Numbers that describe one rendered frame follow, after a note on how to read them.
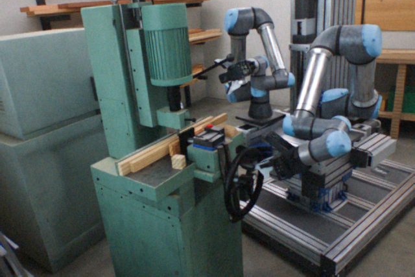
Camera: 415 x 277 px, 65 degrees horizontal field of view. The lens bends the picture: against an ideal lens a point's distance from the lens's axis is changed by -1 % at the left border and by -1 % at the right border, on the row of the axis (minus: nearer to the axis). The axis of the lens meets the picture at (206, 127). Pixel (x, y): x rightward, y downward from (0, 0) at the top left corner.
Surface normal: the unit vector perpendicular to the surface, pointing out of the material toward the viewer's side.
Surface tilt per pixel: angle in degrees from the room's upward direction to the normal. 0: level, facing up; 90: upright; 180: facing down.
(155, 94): 90
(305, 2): 90
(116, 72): 90
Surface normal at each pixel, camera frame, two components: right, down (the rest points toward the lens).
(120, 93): -0.60, 0.32
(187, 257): 0.80, 0.15
